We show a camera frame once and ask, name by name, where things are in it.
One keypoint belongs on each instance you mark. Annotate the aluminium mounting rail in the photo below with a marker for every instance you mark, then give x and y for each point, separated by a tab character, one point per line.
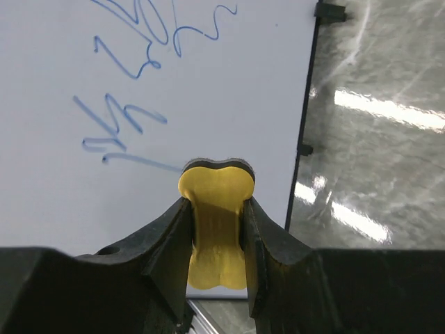
197	321

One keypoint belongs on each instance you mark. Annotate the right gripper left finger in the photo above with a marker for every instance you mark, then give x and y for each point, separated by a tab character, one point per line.
136	285

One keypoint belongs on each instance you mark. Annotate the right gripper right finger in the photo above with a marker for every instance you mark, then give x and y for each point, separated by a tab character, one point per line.
293	288

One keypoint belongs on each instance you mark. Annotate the black whiteboard foot clip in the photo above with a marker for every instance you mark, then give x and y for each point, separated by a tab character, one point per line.
330	12

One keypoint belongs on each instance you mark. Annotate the white whiteboard black frame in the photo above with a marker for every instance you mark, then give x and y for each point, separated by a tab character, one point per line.
103	103

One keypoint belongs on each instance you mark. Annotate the yellow bone-shaped eraser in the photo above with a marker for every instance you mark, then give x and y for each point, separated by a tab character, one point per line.
217	191

